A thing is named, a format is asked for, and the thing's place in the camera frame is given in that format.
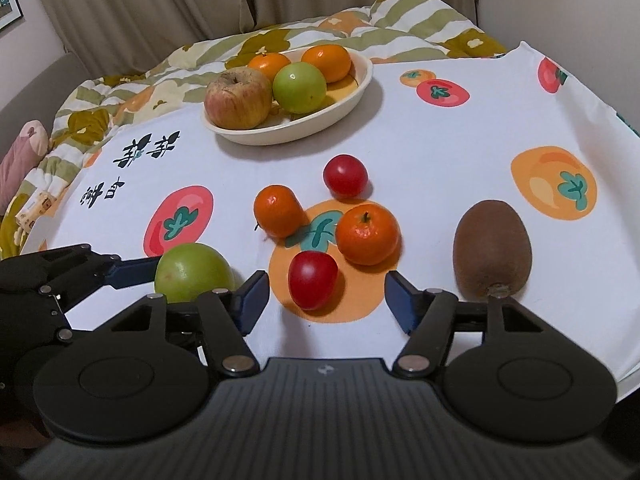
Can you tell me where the tissue pack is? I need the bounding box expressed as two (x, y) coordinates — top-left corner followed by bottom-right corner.
(15, 192), (56, 233)

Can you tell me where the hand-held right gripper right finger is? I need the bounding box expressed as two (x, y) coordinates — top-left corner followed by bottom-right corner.
(384, 270), (546, 373)

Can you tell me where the brown kiwi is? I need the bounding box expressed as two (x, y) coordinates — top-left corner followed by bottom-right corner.
(452, 200), (533, 301)

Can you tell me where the grey upholstered headboard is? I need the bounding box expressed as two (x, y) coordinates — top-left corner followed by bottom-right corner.
(0, 52), (88, 161)

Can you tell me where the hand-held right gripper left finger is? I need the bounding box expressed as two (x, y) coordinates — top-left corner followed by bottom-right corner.
(111, 270), (271, 377)

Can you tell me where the cream bowl with bear print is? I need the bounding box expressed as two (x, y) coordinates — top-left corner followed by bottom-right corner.
(201, 46), (375, 147)

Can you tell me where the red cherry tomato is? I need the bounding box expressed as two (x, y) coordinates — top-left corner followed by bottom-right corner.
(322, 155), (369, 198)
(287, 251), (338, 311)

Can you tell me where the green apple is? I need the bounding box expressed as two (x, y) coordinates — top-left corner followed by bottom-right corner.
(154, 242), (236, 305)
(272, 62), (327, 114)

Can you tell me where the large orange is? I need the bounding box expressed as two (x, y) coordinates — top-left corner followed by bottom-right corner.
(247, 51), (292, 83)
(300, 44), (352, 84)

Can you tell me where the red apple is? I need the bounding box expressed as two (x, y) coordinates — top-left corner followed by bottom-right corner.
(204, 67), (273, 130)

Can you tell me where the white fruit-print tablecloth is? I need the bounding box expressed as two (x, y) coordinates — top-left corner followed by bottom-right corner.
(20, 40), (640, 406)

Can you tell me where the floral striped blanket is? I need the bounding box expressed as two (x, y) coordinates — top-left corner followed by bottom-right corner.
(0, 0), (508, 261)

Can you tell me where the pink plush pillow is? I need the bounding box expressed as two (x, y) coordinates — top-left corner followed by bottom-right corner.
(0, 120), (49, 211)

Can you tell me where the small tangerine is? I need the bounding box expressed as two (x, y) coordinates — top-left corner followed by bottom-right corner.
(253, 185), (307, 239)
(335, 205), (401, 266)

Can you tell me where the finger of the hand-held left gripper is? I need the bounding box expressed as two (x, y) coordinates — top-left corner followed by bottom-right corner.
(0, 244), (165, 306)

